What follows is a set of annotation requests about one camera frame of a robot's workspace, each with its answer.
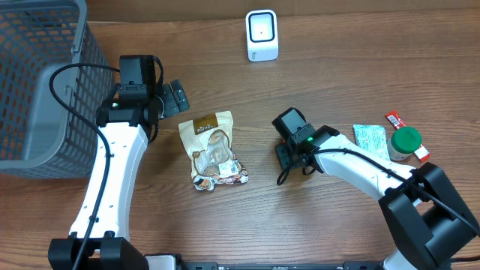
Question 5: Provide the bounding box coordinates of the white snack wrapper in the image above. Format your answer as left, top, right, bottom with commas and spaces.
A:
178, 111, 249, 191

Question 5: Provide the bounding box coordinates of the teal tissue packet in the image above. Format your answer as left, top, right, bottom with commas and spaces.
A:
352, 124, 390, 161

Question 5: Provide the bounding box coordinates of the red snack bar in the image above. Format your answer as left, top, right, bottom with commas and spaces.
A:
385, 110, 431, 162

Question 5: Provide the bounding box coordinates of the green lid jar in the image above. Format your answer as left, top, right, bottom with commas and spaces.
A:
387, 126, 422, 161

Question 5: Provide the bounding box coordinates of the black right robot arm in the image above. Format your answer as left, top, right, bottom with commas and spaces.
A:
272, 107, 479, 269

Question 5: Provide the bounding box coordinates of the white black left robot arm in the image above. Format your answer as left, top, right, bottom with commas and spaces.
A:
48, 55, 190, 269

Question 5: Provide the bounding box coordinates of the white barcode scanner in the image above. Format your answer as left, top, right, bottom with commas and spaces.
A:
245, 9, 279, 62

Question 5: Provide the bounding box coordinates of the grey plastic mesh basket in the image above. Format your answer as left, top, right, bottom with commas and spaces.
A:
1, 1, 113, 179

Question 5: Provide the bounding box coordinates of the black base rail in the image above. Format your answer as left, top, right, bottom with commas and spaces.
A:
144, 254, 391, 270

